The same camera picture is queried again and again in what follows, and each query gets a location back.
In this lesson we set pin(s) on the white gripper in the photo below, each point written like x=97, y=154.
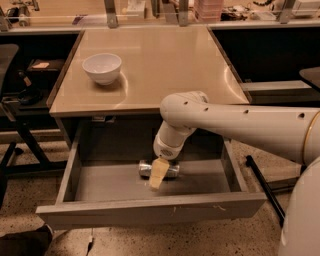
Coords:
x=162, y=148

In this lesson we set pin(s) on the silver redbull can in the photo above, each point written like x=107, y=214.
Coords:
x=145, y=166

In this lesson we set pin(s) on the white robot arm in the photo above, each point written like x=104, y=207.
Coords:
x=289, y=132

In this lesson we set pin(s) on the open grey top drawer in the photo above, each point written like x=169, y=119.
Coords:
x=108, y=180

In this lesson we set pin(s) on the beige cabinet desk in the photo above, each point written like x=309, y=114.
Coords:
x=156, y=61

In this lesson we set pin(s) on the white ceramic bowl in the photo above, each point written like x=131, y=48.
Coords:
x=103, y=68

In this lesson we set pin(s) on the black rod on floor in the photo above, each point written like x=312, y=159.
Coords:
x=266, y=188

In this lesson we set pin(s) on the dark shoe lower left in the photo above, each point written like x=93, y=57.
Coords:
x=29, y=243

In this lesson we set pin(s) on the dark box with label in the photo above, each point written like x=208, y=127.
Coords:
x=38, y=65

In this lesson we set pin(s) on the pink stacked bins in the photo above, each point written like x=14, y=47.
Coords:
x=208, y=10

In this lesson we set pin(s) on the black office chair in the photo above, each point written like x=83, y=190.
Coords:
x=7, y=54

